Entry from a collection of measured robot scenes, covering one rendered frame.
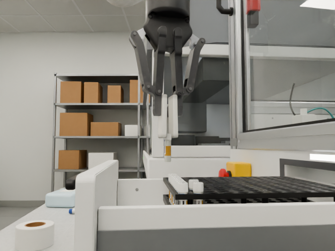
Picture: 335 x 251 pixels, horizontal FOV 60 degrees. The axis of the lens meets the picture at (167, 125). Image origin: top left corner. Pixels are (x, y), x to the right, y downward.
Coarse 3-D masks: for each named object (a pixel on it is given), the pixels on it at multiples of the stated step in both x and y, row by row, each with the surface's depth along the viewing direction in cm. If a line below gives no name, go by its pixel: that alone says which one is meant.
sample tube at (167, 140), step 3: (168, 135) 47; (165, 138) 47; (168, 138) 47; (165, 141) 47; (168, 141) 47; (165, 144) 47; (168, 144) 47; (165, 147) 47; (168, 147) 47; (165, 150) 47; (168, 150) 47; (165, 153) 47; (168, 153) 47; (165, 156) 47; (168, 156) 47; (165, 159) 47; (168, 159) 47
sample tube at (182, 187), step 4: (180, 184) 33; (184, 184) 33; (180, 188) 33; (184, 188) 33; (180, 192) 33; (184, 192) 33; (180, 200) 33; (184, 200) 33; (180, 204) 33; (184, 204) 33
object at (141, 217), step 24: (120, 192) 52; (144, 192) 52; (168, 192) 53; (120, 216) 28; (144, 216) 28; (168, 216) 29; (192, 216) 29; (216, 216) 29; (240, 216) 29; (264, 216) 30; (288, 216) 30; (312, 216) 30; (120, 240) 28; (144, 240) 28; (168, 240) 28; (192, 240) 28; (216, 240) 29; (240, 240) 29; (264, 240) 29; (288, 240) 29; (312, 240) 30
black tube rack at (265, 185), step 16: (256, 176) 52; (272, 176) 52; (192, 192) 34; (208, 192) 34; (224, 192) 34; (240, 192) 35; (256, 192) 35; (272, 192) 34; (288, 192) 34; (304, 192) 34; (320, 192) 34
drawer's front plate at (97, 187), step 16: (112, 160) 52; (80, 176) 27; (96, 176) 27; (112, 176) 43; (80, 192) 26; (96, 192) 27; (112, 192) 43; (80, 208) 26; (96, 208) 27; (80, 224) 26; (96, 224) 28; (80, 240) 26; (96, 240) 28
